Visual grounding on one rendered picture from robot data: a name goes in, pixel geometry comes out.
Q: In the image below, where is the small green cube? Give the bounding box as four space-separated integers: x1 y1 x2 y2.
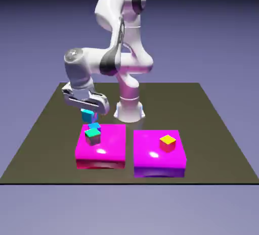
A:
84 128 102 146

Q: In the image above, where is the small cyan cube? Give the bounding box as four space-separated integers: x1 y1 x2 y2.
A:
80 108 95 124

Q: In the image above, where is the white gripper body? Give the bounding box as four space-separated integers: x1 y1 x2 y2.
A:
61 83 110 116

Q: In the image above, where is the small blue cube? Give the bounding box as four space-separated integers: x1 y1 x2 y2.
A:
88 122 102 133

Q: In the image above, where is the large magenta box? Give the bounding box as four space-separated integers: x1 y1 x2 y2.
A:
133 129 187 179
74 123 127 170

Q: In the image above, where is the small yellow cube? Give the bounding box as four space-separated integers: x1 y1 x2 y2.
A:
159 134 177 153

